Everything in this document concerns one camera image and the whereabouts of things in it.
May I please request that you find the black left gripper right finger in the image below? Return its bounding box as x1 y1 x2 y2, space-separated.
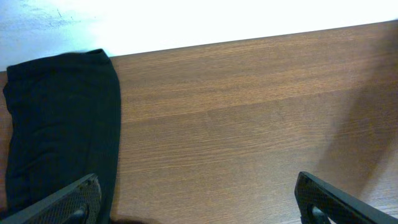
294 172 397 224

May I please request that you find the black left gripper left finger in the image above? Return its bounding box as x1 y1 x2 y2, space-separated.
1 174 101 224

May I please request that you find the black garment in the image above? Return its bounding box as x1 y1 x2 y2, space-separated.
0 48 162 224

